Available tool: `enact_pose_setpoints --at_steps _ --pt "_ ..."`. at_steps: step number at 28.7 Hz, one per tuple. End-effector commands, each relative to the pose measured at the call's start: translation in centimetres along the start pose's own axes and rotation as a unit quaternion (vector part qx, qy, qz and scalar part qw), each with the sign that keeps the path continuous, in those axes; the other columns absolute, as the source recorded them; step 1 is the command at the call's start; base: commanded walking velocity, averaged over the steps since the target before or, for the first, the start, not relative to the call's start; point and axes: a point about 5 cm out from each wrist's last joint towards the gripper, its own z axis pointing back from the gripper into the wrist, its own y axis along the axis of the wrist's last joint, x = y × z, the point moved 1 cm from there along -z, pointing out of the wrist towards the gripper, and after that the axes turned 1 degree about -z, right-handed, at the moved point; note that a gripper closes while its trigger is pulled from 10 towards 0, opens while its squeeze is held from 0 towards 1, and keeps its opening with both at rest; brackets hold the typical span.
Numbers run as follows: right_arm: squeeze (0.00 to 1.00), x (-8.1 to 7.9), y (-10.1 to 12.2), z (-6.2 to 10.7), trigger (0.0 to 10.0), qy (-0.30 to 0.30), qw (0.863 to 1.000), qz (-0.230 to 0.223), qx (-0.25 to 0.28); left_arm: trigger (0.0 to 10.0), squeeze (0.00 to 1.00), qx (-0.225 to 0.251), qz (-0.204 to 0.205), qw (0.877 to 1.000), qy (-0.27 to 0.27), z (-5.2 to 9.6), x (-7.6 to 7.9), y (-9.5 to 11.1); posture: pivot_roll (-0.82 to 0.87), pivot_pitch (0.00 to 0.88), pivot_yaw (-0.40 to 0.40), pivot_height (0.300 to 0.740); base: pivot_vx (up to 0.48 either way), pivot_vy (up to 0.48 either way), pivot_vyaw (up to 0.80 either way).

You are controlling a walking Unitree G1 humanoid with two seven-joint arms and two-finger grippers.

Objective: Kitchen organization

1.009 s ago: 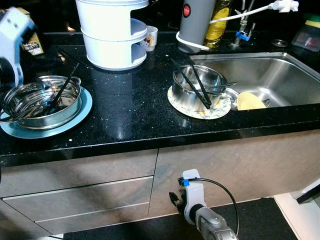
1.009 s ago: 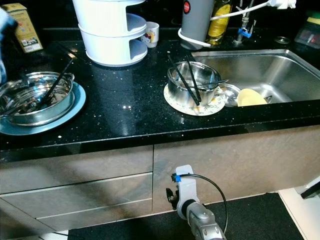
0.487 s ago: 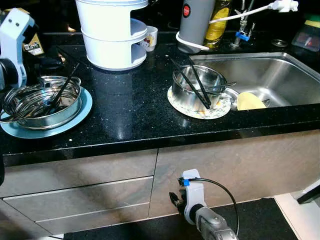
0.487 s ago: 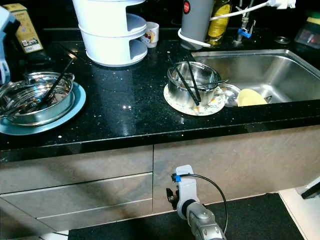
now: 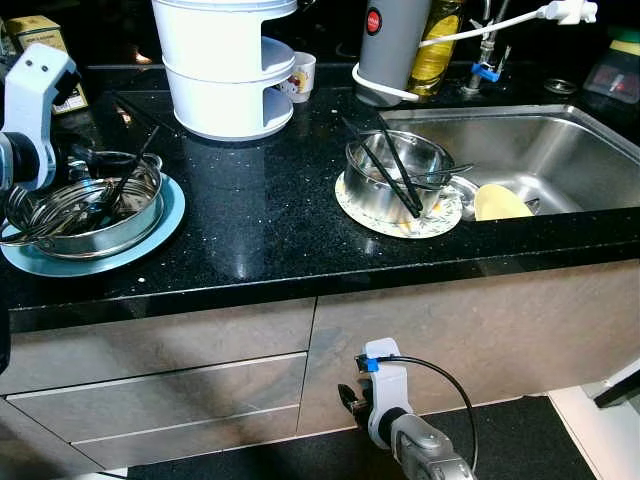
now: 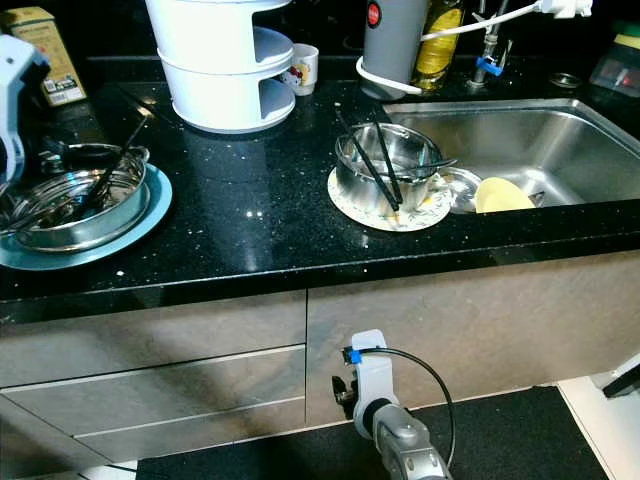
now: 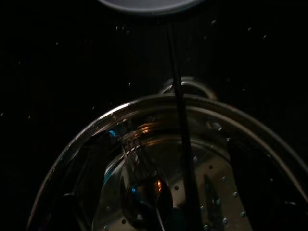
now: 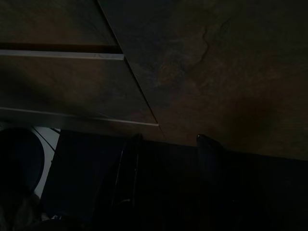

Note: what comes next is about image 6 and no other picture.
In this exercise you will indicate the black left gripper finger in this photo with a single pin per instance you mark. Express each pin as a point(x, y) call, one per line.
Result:
point(102, 156)

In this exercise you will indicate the yellow plate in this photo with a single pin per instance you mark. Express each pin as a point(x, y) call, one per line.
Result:
point(503, 197)

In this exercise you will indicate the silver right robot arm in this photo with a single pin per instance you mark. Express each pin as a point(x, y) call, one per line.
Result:
point(410, 445)

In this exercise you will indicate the light blue plate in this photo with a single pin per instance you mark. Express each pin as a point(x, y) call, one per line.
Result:
point(157, 220)

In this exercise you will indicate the yellow carton box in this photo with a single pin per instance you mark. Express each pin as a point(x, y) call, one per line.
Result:
point(55, 50)

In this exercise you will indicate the beige drawer front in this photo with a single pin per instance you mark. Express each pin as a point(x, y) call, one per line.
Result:
point(240, 425)
point(160, 390)
point(150, 325)

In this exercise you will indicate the white tiered storage rack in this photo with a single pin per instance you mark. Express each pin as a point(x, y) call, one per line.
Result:
point(215, 75)

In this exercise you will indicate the black floor mat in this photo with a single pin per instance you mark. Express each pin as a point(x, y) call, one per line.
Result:
point(520, 430)

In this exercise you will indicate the floral patterned plate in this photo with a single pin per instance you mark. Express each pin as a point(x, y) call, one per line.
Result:
point(435, 218)

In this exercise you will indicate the steel bowl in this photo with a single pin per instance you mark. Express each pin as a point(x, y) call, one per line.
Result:
point(353, 190)

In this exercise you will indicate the white cartoon mug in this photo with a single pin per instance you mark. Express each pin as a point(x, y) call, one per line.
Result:
point(302, 70)

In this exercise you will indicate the small steel dish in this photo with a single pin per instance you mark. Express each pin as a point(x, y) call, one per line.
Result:
point(460, 190)

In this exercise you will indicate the steel spoon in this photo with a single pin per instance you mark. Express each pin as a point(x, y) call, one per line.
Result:
point(438, 166)

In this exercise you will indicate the black appliance door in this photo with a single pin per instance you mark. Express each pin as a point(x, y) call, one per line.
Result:
point(623, 382)

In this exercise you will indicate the grey cylindrical water filter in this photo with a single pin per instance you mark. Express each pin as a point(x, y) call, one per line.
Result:
point(390, 50)

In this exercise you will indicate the stainless steel sink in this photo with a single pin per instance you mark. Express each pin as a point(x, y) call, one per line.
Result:
point(560, 145)

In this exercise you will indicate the yellow liquid bottle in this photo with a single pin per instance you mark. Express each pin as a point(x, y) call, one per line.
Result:
point(440, 50)

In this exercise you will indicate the steel faucet with blue clip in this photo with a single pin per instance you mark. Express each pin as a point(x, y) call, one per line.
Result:
point(490, 66)

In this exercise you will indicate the round metal sink strainer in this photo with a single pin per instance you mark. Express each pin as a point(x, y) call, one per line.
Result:
point(566, 80)

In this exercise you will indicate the clear plastic container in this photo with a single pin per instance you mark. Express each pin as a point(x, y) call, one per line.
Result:
point(618, 75)

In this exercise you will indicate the yellow green sponge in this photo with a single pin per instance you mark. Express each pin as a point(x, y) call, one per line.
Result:
point(628, 41)

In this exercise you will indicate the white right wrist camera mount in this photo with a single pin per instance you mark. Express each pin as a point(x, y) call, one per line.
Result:
point(372, 365)

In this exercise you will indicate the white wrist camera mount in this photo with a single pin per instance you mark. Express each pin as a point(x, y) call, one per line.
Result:
point(20, 70)
point(372, 365)

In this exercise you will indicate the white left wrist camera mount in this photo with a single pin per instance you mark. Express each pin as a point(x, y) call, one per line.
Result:
point(20, 70)

